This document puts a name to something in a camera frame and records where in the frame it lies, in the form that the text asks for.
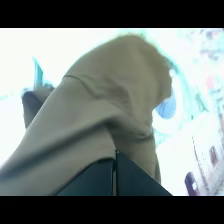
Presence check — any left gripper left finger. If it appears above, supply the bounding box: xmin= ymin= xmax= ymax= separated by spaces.
xmin=55 ymin=157 xmax=116 ymax=197

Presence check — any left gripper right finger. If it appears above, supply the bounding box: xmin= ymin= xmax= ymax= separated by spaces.
xmin=115 ymin=149 xmax=173 ymax=197

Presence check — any khaki garment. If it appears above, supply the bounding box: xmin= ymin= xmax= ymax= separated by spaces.
xmin=0 ymin=33 xmax=174 ymax=197

